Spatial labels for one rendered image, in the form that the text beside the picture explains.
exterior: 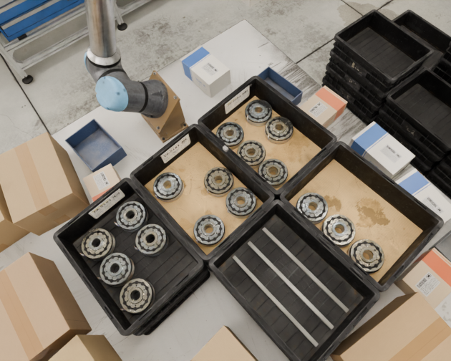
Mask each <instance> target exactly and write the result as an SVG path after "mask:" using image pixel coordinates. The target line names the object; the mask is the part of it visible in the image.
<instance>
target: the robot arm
mask: <svg viewBox="0 0 451 361"><path fill-rule="evenodd" d="M84 4H85V9H86V15H87V26H88V32H89V43H90V45H89V46H88V48H87V51H86V52H85V54H84V63H85V66H86V68H87V71H88V72H89V73H90V74H91V76H92V78H93V80H94V82H95V83H96V88H95V92H96V93H97V94H96V97H97V100H98V102H99V103H100V105H101V106H102V107H103V108H104V109H106V110H111V111H114V112H138V113H140V114H142V115H144V116H146V117H149V118H159V117H161V116H162V115H163V114H164V113H165V111H166V109H167V106H168V91H167V88H166V86H165V85H164V84H163V83H162V82H161V81H160V80H147V81H143V82H138V81H132V80H131V79H130V78H129V77H128V76H127V73H126V72H125V71H124V69H123V68H122V64H121V53H120V50H119V49H118V47H117V46H116V39H115V10H114V0H84Z"/></svg>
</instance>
